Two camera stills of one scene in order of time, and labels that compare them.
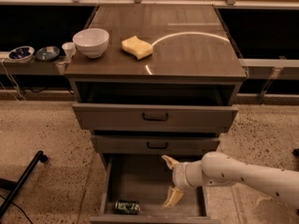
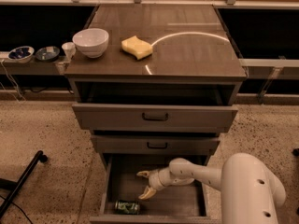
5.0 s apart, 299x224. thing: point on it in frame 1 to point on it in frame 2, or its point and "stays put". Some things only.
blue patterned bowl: [21, 54] stays put
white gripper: [179, 175] to [154, 180]
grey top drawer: [151, 118] stays put
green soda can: [127, 207] stays put
